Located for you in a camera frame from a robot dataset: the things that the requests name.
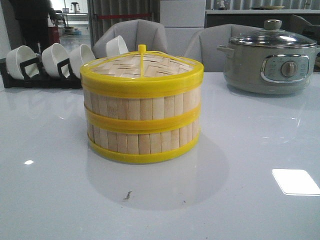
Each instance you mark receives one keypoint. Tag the right grey upholstered chair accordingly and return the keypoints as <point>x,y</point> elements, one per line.
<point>203,45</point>

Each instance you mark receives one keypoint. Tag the bamboo steamer drawer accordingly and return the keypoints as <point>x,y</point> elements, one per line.
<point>143,148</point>
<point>142,115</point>

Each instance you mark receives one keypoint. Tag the black bowl rack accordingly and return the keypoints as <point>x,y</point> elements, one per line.
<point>35,76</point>

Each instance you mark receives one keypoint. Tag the grey upholstered chair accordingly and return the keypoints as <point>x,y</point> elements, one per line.
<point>134,32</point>
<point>203,45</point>

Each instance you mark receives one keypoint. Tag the white bowl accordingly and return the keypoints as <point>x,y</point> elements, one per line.
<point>51,56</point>
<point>116,46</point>
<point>80,56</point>
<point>17,56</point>

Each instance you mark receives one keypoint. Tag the yellow rimmed bamboo steamer lid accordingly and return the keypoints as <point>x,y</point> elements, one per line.
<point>141,74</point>

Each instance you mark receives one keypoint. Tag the white cabinet in background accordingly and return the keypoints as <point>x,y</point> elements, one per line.
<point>181,19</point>

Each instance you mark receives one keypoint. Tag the left grey upholstered chair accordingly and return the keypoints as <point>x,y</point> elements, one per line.
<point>134,32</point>

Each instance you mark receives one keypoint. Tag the glass pot lid with knob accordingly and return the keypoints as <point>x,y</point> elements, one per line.
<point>272,36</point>

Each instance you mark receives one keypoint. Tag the red bin in background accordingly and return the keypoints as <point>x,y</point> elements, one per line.
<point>53,35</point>

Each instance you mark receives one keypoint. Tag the person in dark clothes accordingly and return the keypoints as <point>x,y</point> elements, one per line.
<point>32,16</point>

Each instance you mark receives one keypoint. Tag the grey-green electric cooking pot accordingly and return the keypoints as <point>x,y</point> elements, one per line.
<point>268,70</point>

